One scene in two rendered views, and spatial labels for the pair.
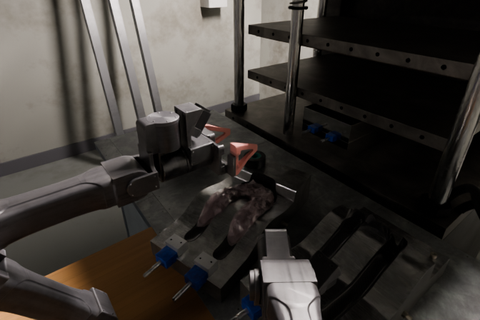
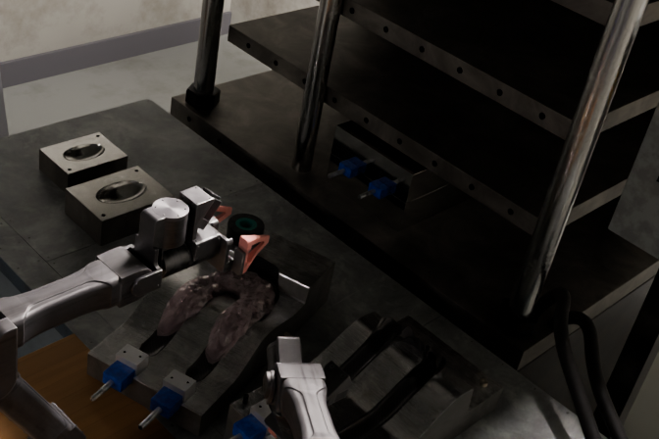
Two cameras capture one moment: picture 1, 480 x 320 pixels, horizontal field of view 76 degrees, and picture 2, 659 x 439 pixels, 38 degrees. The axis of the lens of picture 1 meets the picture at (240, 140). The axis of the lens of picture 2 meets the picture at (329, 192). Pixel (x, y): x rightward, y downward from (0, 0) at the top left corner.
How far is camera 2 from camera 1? 101 cm
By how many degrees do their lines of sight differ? 13
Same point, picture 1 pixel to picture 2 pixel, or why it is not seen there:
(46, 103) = not seen: outside the picture
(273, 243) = (286, 351)
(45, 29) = not seen: outside the picture
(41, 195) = (56, 293)
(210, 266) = (186, 387)
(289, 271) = (302, 370)
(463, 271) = (522, 406)
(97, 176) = (102, 272)
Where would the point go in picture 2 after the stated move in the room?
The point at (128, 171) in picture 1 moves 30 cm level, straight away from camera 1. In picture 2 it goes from (134, 269) to (69, 166)
